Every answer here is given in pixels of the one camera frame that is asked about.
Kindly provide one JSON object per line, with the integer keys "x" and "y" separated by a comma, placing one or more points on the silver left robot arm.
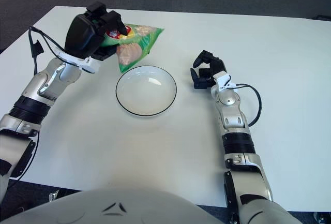
{"x": 51, "y": 79}

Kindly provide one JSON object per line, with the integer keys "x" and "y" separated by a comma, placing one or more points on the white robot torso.
{"x": 129, "y": 208}

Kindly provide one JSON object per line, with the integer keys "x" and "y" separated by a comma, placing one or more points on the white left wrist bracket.
{"x": 89, "y": 65}

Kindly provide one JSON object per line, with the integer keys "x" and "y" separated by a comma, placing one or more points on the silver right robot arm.
{"x": 232, "y": 120}

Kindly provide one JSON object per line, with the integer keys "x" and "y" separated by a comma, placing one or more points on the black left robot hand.
{"x": 80, "y": 35}

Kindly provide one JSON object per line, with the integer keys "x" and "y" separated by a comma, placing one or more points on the green potato chip bag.
{"x": 144, "y": 40}

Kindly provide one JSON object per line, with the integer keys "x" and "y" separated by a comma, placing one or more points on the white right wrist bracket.
{"x": 223, "y": 80}

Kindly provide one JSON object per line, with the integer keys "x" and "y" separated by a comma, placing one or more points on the white plate with black rim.
{"x": 146, "y": 92}

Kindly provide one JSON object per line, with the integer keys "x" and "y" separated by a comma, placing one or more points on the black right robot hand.
{"x": 204, "y": 81}

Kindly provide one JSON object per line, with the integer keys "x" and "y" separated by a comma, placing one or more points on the grey caster wheel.
{"x": 320, "y": 218}

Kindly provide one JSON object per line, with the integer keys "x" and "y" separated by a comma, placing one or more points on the black robot lower body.
{"x": 53, "y": 196}

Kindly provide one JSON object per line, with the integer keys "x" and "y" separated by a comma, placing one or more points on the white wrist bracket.
{"x": 89, "y": 65}
{"x": 223, "y": 80}

